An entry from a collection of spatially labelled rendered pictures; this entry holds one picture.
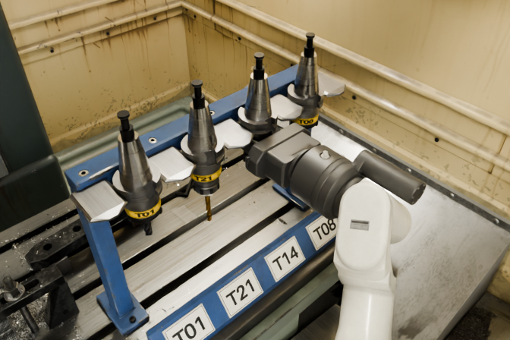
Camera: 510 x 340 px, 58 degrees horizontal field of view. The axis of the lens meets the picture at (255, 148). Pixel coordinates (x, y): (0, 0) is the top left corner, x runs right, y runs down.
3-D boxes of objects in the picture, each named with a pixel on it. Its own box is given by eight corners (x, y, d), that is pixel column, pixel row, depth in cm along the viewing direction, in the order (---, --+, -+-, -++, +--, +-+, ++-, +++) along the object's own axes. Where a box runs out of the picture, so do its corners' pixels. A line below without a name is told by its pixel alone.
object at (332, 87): (351, 89, 83) (351, 86, 82) (331, 100, 80) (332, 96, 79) (322, 75, 87) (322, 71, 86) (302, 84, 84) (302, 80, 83)
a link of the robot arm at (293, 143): (303, 105, 74) (363, 139, 67) (300, 152, 80) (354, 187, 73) (243, 137, 68) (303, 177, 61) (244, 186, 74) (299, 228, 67)
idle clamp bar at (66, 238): (156, 213, 101) (151, 192, 97) (43, 288, 86) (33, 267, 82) (142, 202, 104) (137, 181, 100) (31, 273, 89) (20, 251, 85)
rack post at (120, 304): (150, 318, 82) (119, 199, 63) (123, 338, 79) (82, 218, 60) (122, 282, 87) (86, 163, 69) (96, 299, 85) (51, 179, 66)
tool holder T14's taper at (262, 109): (257, 101, 76) (259, 64, 72) (277, 112, 73) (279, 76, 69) (237, 111, 73) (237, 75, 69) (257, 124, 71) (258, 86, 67)
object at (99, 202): (133, 209, 60) (132, 205, 59) (95, 230, 57) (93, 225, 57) (107, 181, 64) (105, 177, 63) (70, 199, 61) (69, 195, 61)
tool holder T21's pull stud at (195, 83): (202, 99, 65) (199, 77, 62) (207, 105, 63) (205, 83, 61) (190, 102, 64) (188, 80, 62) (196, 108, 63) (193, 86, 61)
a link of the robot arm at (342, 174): (329, 216, 72) (391, 260, 66) (300, 203, 64) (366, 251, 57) (369, 155, 72) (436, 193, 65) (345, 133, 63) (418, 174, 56)
